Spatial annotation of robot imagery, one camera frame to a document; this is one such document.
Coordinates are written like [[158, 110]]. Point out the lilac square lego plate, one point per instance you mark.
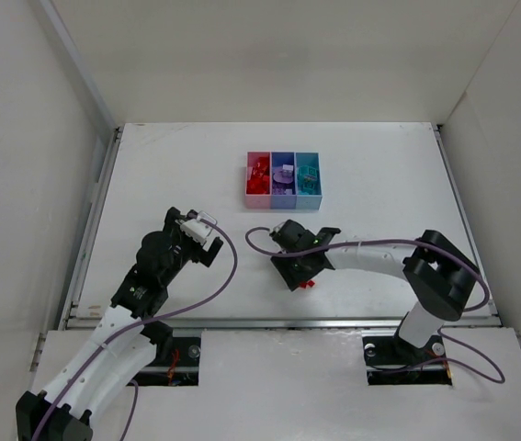
[[287, 170]]

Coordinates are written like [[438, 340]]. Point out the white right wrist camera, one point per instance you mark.
[[277, 230]]

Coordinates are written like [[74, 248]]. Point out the small red lego slope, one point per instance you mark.
[[307, 284]]

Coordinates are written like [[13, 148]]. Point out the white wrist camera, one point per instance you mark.
[[198, 226], [277, 230]]

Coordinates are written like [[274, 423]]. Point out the purple square lego brick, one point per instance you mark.
[[280, 190]]

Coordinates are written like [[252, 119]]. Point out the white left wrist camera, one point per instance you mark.
[[198, 226]]

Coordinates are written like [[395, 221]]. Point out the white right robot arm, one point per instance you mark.
[[441, 277]]

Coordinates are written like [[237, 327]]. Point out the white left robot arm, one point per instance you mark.
[[128, 337]]

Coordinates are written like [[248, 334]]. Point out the red lego in pink bin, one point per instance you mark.
[[258, 182]]

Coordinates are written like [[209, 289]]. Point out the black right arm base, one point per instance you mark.
[[392, 362]]

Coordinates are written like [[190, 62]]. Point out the three-compartment colour sorting tray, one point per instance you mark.
[[297, 201]]

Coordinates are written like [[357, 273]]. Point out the teal heart lego piece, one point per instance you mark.
[[308, 180]]

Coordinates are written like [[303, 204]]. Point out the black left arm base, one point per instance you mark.
[[177, 357]]

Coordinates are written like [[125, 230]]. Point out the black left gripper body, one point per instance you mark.
[[194, 248]]

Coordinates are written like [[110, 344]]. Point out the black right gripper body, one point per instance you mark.
[[288, 271]]

